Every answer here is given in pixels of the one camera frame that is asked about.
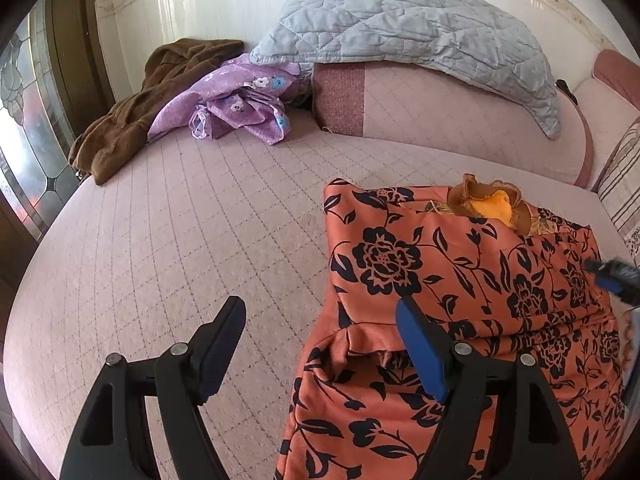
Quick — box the brown cloth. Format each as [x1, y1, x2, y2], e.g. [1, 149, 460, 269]
[69, 38, 246, 186]

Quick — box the grey quilted blanket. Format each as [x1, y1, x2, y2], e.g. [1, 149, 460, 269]
[249, 0, 562, 140]

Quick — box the pink headboard cushion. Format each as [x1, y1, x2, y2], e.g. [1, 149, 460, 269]
[570, 50, 640, 107]

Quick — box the stained glass window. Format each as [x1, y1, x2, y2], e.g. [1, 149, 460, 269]
[0, 7, 83, 241]

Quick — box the pink bolster cushion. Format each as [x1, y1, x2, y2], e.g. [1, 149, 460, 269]
[310, 62, 596, 191]

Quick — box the pink quilted bed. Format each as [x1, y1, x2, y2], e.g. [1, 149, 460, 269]
[2, 110, 636, 480]

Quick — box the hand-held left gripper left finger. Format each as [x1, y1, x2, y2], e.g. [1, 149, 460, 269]
[59, 295, 247, 480]

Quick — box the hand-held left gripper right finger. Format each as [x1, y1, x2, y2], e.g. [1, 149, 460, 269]
[395, 295, 583, 480]

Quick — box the striped pillow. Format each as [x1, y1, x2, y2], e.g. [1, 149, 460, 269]
[592, 117, 640, 266]

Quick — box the orange black floral garment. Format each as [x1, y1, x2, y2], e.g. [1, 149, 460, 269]
[274, 174, 632, 480]

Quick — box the purple floral cloth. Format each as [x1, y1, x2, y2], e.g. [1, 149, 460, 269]
[147, 54, 301, 147]

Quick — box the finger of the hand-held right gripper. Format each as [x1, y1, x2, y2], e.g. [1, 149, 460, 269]
[584, 257, 640, 306]

